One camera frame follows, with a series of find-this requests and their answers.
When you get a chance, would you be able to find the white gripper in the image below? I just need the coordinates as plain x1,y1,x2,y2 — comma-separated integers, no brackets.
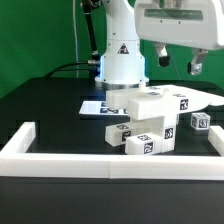
134,0,224,75

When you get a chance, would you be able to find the black cable bundle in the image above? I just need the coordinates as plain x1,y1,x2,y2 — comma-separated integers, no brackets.
44,9,101,79

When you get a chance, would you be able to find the white U-shaped fence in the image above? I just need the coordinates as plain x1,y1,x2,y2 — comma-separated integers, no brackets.
0,122,224,181

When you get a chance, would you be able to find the white chair seat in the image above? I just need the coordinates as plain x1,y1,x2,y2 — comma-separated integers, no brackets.
139,115,178,153

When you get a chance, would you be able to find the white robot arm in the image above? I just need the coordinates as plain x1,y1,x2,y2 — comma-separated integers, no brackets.
82,0,224,86

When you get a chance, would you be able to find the white sheet with tags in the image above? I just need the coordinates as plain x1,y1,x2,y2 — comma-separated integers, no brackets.
79,101,127,116

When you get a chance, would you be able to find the white chair back frame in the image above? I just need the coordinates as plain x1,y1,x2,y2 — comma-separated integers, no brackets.
106,85,224,120

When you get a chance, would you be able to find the white thin cable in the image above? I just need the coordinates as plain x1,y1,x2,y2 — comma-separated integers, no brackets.
72,0,80,79

